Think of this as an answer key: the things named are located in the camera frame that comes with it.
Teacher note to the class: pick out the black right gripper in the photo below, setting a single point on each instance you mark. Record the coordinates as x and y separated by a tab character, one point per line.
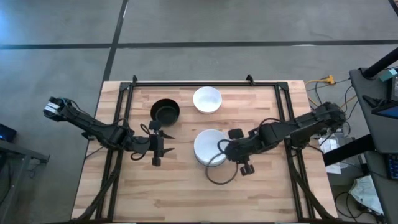
241	149

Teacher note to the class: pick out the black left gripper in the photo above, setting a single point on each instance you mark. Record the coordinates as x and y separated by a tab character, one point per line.
157	143

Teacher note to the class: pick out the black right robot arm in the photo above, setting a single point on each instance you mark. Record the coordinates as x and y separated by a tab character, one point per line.
304	124

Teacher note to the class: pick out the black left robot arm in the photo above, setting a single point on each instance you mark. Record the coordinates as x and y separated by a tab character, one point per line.
93	126

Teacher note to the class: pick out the black bowl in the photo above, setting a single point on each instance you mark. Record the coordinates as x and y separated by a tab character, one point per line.
166	112

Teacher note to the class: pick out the white papers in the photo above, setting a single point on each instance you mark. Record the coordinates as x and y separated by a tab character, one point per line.
329	146

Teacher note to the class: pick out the white plastic bag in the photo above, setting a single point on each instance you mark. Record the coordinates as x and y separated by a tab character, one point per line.
367	193

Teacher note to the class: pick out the grey metal stand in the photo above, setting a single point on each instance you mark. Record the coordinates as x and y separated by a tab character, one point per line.
21	154

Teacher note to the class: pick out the black side desk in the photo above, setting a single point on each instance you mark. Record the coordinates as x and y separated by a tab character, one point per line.
373	124

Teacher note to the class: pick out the black device with blue light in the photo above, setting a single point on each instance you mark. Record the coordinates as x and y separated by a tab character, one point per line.
6	133

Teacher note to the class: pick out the tablet with blue screen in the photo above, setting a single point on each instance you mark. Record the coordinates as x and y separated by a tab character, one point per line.
385	110

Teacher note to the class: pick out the black pole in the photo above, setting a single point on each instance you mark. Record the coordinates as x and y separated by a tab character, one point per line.
381	63

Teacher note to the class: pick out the teal box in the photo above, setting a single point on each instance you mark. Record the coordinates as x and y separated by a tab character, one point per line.
391	74

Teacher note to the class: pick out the black frame clamp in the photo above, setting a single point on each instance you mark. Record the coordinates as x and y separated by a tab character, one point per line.
249	78
134	78

